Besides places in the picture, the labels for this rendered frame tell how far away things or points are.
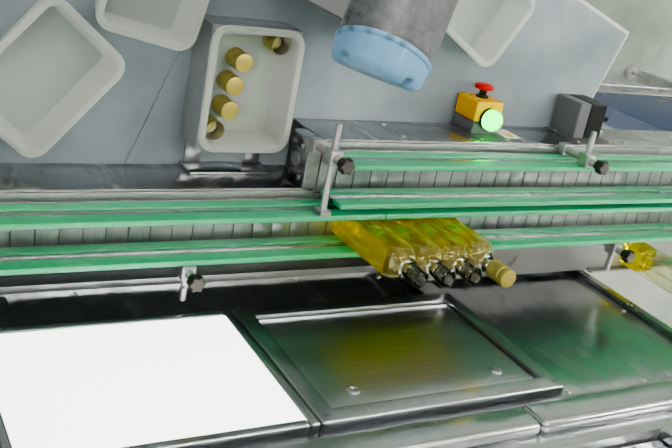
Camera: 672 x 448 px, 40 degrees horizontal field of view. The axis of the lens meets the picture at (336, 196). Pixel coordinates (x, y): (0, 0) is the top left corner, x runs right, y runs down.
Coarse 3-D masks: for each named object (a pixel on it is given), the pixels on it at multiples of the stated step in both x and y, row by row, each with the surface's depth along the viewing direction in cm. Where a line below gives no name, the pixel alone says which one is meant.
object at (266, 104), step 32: (224, 32) 155; (256, 32) 157; (288, 32) 160; (224, 64) 165; (256, 64) 168; (288, 64) 166; (256, 96) 170; (288, 96) 166; (224, 128) 169; (256, 128) 173; (288, 128) 168
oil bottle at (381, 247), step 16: (336, 224) 174; (352, 224) 169; (368, 224) 168; (384, 224) 169; (352, 240) 169; (368, 240) 165; (384, 240) 162; (400, 240) 163; (368, 256) 165; (384, 256) 160; (400, 256) 159; (384, 272) 161
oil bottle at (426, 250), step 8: (392, 224) 171; (400, 224) 172; (408, 224) 172; (400, 232) 168; (408, 232) 168; (416, 232) 169; (408, 240) 165; (416, 240) 165; (424, 240) 166; (416, 248) 163; (424, 248) 163; (432, 248) 164; (440, 248) 165; (416, 256) 162; (424, 256) 162; (432, 256) 162; (440, 256) 163; (416, 264) 163; (424, 264) 162
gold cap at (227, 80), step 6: (222, 72) 164; (228, 72) 164; (222, 78) 163; (228, 78) 162; (234, 78) 162; (240, 78) 162; (222, 84) 163; (228, 84) 162; (234, 84) 162; (240, 84) 163; (228, 90) 162; (234, 90) 163; (240, 90) 163
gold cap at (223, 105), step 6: (216, 96) 166; (222, 96) 166; (216, 102) 165; (222, 102) 164; (228, 102) 163; (234, 102) 164; (216, 108) 165; (222, 108) 163; (228, 108) 163; (234, 108) 164; (222, 114) 163; (228, 114) 164; (234, 114) 164
